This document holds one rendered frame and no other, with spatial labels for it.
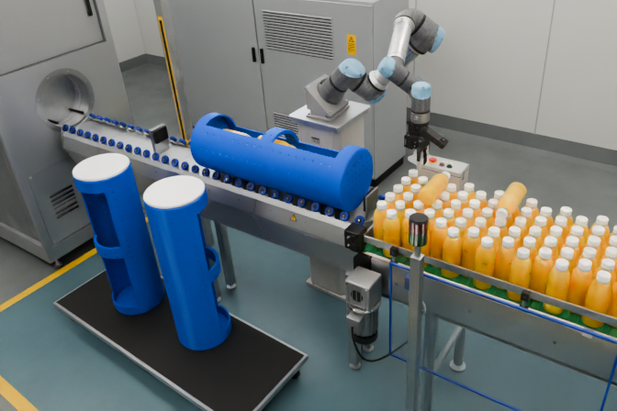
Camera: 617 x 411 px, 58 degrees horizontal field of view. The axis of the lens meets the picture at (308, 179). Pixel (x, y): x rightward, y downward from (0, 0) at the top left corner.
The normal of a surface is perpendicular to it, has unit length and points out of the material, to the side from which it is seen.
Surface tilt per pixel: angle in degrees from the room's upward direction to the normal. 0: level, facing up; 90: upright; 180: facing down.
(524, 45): 90
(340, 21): 90
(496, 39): 90
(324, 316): 0
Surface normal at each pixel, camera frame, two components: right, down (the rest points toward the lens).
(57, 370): -0.07, -0.86
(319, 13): -0.60, 0.44
